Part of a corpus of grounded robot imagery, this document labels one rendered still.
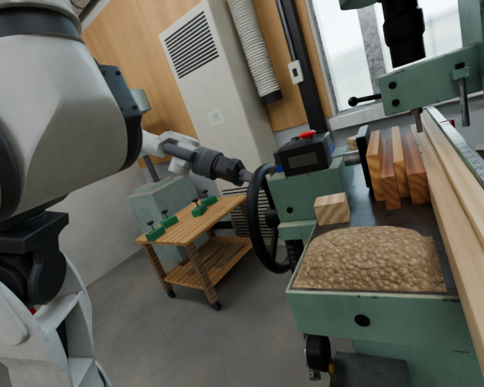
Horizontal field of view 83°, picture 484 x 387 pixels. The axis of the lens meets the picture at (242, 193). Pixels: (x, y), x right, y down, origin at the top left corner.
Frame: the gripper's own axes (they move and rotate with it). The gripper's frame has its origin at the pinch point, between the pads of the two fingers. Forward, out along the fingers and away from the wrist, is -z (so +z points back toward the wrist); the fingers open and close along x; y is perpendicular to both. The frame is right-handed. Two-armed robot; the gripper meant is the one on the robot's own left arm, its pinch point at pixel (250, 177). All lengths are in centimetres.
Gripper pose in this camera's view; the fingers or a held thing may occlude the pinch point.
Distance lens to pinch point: 79.9
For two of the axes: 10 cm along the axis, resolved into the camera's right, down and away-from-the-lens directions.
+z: -8.9, -3.2, 3.1
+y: 3.9, -9.0, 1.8
